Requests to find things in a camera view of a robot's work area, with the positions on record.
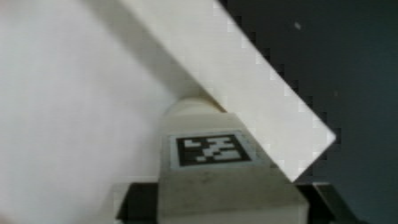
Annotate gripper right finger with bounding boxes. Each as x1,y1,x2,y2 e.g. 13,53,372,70
296,182,369,224

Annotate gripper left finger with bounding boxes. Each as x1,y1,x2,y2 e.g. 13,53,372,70
115,182,157,224

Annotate white leg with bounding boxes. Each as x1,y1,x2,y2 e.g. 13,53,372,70
156,98,308,224

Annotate white square table top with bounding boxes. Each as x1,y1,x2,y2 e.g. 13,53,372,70
0,0,335,224

